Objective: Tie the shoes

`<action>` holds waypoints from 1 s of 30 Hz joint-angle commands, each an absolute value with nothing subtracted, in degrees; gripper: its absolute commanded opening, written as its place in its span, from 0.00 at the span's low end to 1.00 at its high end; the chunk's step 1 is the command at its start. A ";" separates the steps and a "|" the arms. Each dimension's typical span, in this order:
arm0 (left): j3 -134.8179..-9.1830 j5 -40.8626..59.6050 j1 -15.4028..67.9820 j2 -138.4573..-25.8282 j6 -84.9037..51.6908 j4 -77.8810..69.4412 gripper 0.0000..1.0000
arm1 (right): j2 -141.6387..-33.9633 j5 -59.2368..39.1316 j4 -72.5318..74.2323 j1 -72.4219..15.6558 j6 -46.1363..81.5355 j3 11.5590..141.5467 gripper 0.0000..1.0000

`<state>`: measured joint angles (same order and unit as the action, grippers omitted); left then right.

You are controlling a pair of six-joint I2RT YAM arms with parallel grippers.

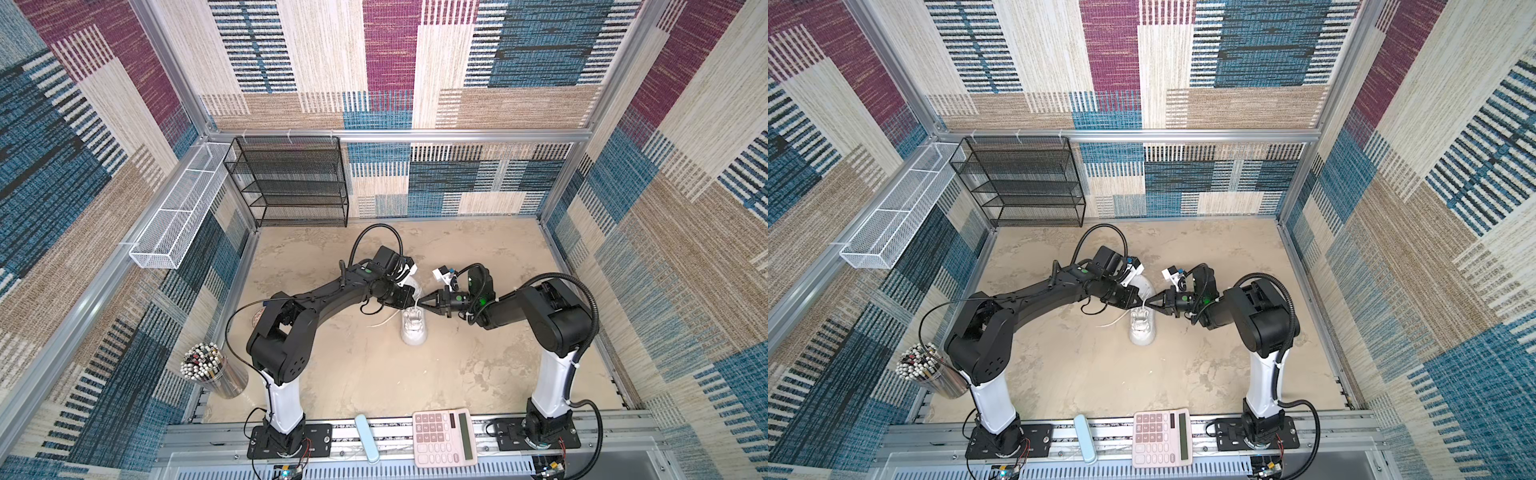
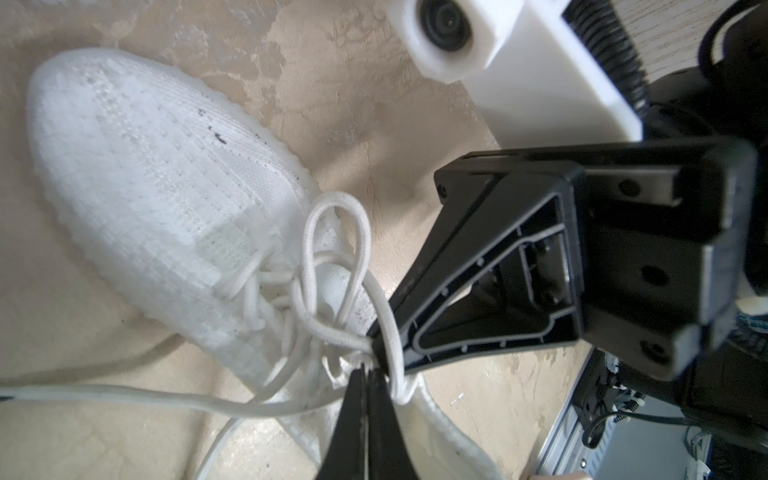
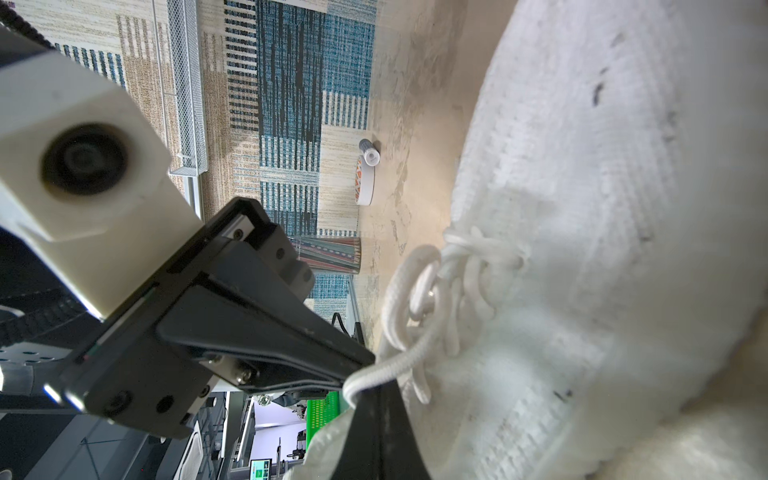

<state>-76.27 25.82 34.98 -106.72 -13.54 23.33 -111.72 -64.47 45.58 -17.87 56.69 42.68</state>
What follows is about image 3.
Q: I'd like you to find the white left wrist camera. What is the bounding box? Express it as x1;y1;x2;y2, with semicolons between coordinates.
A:
1;30;202;318

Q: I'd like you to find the cup of coloured pencils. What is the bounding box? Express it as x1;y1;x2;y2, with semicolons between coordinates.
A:
290;236;362;274

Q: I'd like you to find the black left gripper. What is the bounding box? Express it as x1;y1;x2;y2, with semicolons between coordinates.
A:
55;199;374;438

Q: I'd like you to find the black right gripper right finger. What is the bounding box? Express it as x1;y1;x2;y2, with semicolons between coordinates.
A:
380;381;430;480

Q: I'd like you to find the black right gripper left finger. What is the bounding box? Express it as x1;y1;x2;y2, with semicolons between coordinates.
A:
346;387;381;479

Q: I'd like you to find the white tape roll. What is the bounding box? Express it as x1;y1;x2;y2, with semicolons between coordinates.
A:
355;155;375;206

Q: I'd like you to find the white wire mesh basket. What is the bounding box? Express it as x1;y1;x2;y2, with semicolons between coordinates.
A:
151;0;209;178

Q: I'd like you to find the blue glue stick white cap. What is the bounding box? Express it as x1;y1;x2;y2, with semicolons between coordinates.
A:
359;138;381;167

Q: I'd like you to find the white sneaker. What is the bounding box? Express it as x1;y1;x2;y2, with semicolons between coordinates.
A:
290;1;767;479

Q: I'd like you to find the white shoelace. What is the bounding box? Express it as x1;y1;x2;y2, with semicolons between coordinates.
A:
342;226;529;409

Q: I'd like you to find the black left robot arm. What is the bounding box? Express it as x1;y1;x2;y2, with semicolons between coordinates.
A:
1;198;374;440

